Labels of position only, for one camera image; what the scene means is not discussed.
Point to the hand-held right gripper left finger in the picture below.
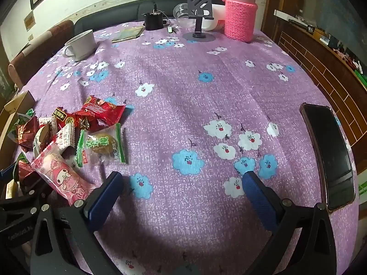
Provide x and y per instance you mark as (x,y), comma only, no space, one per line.
(103,202)

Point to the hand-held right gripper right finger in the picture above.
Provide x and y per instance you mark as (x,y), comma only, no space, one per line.
(259,202)

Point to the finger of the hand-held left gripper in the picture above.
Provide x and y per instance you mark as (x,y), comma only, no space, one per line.
(7,173)

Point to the pile of assorted snack packets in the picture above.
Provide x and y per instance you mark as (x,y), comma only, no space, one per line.
(27,133)

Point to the pink cartoon snack packet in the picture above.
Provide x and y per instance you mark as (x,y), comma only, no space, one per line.
(61,177)

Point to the clear green-striped snack packet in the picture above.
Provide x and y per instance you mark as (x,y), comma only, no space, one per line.
(100,146)

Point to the white red snack packet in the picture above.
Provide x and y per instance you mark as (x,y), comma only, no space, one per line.
(65,137)

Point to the cardboard box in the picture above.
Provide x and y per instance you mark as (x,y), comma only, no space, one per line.
(17,103)

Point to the dark red black snack packet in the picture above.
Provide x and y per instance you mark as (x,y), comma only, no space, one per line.
(77,120)

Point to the smartphone in brown case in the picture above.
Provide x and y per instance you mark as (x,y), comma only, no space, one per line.
(329,154)

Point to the brown sofa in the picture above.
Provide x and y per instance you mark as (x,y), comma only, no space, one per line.
(37,51)

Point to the purple floral tablecloth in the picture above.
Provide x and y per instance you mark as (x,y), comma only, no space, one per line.
(186,91)

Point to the white cup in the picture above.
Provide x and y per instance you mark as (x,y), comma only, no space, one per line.
(83,44)

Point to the wooden cabinet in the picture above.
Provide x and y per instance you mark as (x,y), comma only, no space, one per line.
(321,60)

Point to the olive green wallet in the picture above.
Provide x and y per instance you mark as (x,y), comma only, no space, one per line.
(129,33)

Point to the small keys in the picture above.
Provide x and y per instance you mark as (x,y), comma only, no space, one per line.
(171,29)

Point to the black container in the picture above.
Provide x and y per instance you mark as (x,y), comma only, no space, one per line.
(153,21)

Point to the black leather sofa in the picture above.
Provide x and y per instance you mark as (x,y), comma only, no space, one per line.
(114,14)

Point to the white box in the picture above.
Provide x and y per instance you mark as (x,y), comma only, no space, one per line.
(286,15)

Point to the white bowl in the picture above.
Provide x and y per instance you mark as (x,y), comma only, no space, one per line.
(216,17)

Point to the clear plastic cup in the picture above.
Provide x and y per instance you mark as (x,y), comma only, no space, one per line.
(181,13)

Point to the black phone stand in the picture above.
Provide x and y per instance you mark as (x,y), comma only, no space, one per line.
(197,3)

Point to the small wall plaque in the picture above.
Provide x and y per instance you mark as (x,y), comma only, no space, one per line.
(29,20)

